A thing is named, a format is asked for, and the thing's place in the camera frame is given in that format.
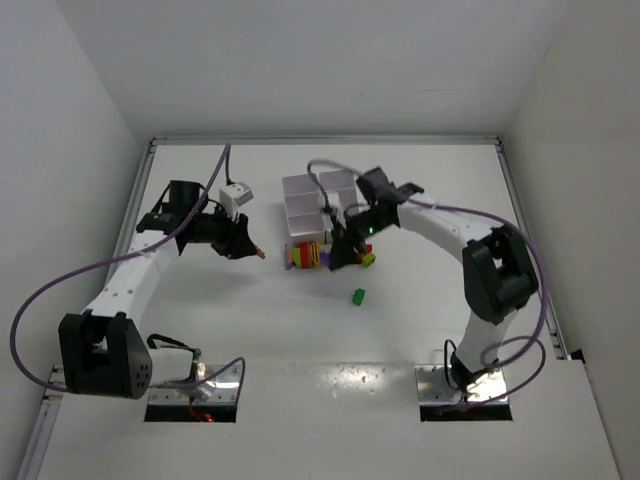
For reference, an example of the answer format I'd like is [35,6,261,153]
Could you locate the dark green lego brick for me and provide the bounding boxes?
[352,288,366,306]

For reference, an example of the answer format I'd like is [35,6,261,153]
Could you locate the lime green lego brick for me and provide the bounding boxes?
[292,248,313,269]

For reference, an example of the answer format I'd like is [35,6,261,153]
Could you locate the purple butterfly lego brick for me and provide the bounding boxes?
[284,244,294,270]

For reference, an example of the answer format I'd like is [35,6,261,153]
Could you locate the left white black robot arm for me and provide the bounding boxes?
[58,180,264,400]

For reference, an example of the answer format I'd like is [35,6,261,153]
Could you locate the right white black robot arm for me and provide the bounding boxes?
[322,168,539,391]

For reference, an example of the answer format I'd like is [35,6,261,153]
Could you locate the small lime lego brick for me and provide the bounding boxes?
[361,252,376,268]

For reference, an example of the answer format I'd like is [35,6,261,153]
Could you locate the right white divided container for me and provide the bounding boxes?
[315,169,358,245]

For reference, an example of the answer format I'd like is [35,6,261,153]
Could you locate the white divided container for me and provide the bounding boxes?
[282,174,325,243]
[315,169,358,245]

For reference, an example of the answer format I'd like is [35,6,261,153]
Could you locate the left white divided container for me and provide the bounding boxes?
[282,174,325,243]

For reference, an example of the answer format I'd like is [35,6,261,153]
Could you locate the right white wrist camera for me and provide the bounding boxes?
[332,207,346,227]

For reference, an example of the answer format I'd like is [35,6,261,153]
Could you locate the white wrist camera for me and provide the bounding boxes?
[218,182,254,219]
[332,207,346,227]

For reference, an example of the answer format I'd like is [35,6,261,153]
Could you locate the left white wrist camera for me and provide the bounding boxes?
[218,182,254,219]

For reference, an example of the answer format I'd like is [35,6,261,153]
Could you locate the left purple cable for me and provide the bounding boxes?
[9,143,246,392]

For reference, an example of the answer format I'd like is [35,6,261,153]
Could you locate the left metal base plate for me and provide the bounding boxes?
[147,361,244,407]

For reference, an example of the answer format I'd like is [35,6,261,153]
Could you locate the metal base plate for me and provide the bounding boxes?
[414,363,509,405]
[147,361,244,407]

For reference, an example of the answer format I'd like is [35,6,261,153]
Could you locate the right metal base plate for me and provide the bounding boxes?
[414,363,509,405]

